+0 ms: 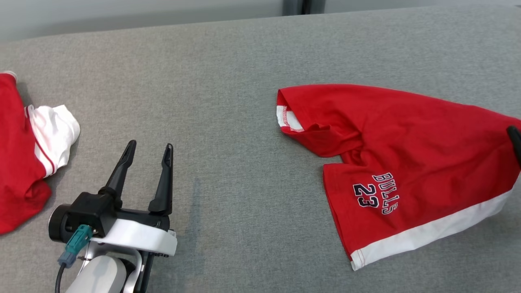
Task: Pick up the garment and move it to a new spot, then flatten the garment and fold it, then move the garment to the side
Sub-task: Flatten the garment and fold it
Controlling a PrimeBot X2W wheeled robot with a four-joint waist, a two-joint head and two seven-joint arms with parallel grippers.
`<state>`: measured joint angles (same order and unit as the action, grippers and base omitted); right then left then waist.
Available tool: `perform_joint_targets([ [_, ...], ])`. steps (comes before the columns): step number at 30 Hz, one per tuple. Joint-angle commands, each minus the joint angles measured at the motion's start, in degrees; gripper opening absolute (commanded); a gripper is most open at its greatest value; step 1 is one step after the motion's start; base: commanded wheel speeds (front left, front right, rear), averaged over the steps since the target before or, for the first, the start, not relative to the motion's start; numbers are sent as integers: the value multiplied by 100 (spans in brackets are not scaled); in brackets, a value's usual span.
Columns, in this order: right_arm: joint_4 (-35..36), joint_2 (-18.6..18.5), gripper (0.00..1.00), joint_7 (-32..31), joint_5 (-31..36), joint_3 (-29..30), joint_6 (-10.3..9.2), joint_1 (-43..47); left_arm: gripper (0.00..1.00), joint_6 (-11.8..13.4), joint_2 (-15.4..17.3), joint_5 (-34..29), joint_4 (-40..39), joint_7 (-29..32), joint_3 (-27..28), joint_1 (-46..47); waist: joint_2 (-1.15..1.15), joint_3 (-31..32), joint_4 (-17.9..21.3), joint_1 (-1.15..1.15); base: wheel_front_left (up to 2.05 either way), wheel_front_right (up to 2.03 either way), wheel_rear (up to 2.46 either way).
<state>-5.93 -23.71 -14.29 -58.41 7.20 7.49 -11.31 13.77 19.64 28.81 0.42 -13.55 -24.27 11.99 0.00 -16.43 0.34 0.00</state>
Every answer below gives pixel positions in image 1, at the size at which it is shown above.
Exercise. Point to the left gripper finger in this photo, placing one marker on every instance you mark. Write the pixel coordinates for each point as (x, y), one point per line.
(165, 183)
(120, 171)

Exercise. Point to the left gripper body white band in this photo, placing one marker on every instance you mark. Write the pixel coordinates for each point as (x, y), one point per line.
(138, 236)

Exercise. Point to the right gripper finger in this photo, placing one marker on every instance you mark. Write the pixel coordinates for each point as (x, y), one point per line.
(516, 140)

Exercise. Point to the red shirt with white sleeves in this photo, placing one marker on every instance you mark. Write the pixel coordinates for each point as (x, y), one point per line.
(16, 162)

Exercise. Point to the red Bulls 23 shorts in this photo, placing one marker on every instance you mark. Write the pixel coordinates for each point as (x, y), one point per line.
(407, 134)

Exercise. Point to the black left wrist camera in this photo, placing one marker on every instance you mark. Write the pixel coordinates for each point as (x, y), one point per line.
(87, 213)

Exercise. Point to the grey double partition post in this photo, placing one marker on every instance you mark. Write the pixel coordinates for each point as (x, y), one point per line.
(303, 6)

